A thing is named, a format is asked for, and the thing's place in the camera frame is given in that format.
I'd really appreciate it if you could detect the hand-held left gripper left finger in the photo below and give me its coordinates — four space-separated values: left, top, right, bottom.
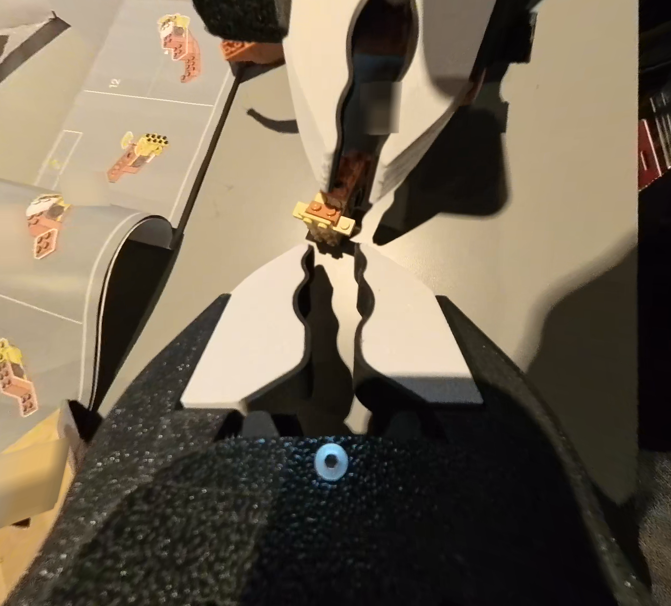
181 244 315 407

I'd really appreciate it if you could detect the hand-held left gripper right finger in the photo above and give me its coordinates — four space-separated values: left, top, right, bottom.
354 244 484 406

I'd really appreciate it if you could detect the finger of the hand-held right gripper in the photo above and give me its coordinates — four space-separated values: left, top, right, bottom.
372 0 500 202
284 0 390 192

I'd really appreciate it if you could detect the brown and tan brick model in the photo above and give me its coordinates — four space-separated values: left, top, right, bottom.
292 150 376 256

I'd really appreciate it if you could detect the grey desk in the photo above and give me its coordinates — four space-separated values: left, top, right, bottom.
0 0 641 507

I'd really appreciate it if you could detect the brown toy brick block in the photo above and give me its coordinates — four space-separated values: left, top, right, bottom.
219 38 286 65

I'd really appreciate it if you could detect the grey instruction booklet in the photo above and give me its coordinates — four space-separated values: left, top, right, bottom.
0 0 244 441

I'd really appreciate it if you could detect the person's dark jacket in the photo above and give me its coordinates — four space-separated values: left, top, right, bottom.
637 0 671 449

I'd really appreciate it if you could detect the open cardboard toy box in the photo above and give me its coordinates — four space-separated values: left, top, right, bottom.
0 404 77 530

